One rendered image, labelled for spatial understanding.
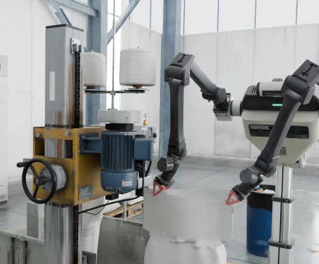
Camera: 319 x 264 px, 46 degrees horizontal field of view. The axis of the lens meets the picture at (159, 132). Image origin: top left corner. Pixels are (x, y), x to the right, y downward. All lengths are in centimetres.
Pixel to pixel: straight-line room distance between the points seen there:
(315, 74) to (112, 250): 164
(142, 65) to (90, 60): 28
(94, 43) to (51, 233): 653
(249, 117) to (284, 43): 796
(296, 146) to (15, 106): 524
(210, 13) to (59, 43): 920
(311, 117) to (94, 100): 628
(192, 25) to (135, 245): 892
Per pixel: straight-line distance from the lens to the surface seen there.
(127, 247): 243
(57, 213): 165
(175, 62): 165
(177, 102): 166
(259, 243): 401
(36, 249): 215
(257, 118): 200
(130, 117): 147
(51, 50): 164
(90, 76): 177
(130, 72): 161
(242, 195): 166
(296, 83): 148
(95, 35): 799
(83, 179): 160
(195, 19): 1081
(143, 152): 150
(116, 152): 150
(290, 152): 210
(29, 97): 678
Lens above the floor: 141
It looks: 3 degrees down
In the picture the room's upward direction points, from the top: 1 degrees clockwise
